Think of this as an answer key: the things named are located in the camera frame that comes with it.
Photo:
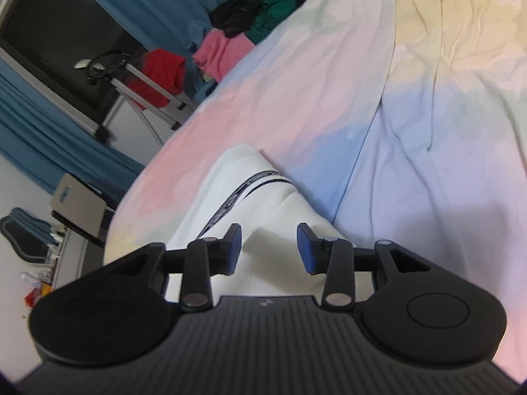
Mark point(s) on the pink garment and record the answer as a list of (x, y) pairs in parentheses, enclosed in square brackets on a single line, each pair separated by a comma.
[(220, 51)]

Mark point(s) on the green garment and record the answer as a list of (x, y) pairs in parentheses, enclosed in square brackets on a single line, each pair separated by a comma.
[(274, 10)]

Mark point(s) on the metal clothes rack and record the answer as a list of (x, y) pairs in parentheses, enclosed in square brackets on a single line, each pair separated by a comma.
[(144, 90)]

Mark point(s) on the white garment with black stripe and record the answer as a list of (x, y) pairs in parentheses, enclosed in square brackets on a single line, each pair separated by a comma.
[(251, 214)]

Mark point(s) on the dark window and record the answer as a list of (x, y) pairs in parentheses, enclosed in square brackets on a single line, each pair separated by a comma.
[(53, 37)]

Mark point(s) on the red garment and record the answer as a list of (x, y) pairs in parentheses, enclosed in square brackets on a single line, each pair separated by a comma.
[(158, 78)]

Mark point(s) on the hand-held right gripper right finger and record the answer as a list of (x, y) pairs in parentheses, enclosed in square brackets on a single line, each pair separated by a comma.
[(305, 251)]

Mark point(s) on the cluttered desk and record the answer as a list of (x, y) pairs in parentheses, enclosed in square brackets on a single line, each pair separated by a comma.
[(45, 267)]

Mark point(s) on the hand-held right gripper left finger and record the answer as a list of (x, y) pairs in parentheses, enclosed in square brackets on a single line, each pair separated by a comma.
[(235, 251)]

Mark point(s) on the black office chair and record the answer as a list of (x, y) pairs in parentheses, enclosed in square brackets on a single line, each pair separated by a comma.
[(22, 234)]

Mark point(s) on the blue curtain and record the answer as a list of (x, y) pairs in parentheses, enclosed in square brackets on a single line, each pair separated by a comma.
[(136, 12)]

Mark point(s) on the pastel rainbow bed sheet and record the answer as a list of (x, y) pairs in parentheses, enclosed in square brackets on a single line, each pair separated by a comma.
[(370, 111)]

